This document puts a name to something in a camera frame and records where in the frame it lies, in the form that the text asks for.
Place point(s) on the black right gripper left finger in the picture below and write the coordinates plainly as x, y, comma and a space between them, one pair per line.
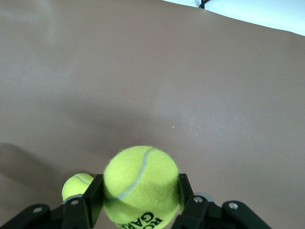
93, 198

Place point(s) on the brown table mat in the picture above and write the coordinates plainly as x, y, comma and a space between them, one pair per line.
143, 71

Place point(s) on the tennis ball Wilson print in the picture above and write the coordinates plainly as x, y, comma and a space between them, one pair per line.
75, 187

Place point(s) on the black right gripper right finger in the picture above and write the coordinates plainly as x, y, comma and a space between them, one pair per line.
190, 207

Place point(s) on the tennis ball Roland Garros print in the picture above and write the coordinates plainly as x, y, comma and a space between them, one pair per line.
140, 181

